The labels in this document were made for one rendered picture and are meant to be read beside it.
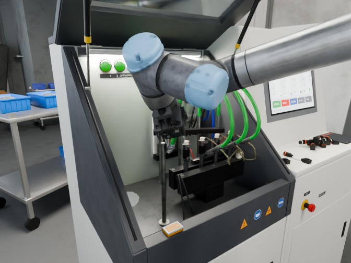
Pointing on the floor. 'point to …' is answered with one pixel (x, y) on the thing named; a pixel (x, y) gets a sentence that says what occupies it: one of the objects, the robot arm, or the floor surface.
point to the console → (326, 193)
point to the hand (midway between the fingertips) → (175, 131)
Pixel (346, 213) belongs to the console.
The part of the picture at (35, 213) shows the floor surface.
